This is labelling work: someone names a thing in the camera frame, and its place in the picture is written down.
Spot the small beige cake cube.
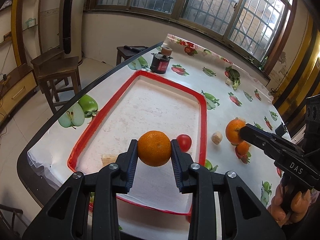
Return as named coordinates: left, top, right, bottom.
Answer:
left=101, top=154, right=117, bottom=167

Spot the small mandarin orange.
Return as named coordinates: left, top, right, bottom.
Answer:
left=235, top=141, right=249, bottom=156

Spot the red cherry tomato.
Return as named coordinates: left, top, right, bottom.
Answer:
left=176, top=134, right=192, bottom=152

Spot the beige cake piece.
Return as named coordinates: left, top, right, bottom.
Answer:
left=211, top=131, right=223, bottom=145

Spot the large orange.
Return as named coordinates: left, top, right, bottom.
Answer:
left=225, top=119, right=245, bottom=145

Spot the person's right hand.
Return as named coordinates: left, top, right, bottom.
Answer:
left=267, top=184, right=311, bottom=227

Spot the fruit print tablecloth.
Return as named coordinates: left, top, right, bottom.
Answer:
left=23, top=50, right=285, bottom=239

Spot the red rimmed white tray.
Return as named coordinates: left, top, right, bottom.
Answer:
left=67, top=70, right=207, bottom=215

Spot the green leafy vegetable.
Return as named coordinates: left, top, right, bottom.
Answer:
left=225, top=66, right=241, bottom=90

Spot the black red-labelled jar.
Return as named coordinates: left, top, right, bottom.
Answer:
left=150, top=47, right=173, bottom=74

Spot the wooden stool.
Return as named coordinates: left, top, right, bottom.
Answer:
left=31, top=48, right=81, bottom=113

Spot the dark side table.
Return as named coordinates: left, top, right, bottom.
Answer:
left=116, top=46, right=148, bottom=65

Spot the low wooden tv cabinet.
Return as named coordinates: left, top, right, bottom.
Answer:
left=1, top=63, right=37, bottom=127

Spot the barred window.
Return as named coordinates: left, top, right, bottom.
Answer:
left=85, top=0, right=294, bottom=67

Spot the tall standing air conditioner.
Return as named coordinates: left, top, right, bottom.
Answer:
left=59, top=0, right=85, bottom=64

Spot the wooden wall shelf unit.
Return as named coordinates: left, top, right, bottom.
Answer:
left=1, top=0, right=42, bottom=77

